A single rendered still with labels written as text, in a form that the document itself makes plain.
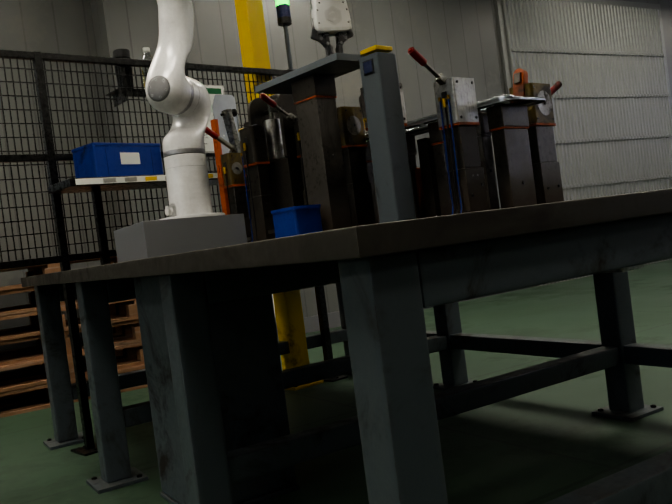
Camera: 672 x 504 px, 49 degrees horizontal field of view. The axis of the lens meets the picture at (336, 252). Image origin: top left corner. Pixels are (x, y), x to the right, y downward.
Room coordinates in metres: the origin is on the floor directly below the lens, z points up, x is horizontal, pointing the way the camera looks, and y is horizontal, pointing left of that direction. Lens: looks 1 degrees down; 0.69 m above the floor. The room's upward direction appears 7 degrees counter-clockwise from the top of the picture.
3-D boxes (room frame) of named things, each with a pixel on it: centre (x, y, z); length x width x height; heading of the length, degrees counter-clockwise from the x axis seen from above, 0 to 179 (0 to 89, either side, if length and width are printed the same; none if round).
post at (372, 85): (1.90, -0.17, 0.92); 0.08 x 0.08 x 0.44; 41
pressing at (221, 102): (3.04, 0.38, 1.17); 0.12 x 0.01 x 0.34; 131
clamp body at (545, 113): (2.17, -0.64, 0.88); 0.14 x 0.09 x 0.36; 131
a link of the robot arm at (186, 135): (2.16, 0.39, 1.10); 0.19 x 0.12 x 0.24; 162
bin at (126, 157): (2.90, 0.80, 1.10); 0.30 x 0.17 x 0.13; 138
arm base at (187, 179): (2.13, 0.40, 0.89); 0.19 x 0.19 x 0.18
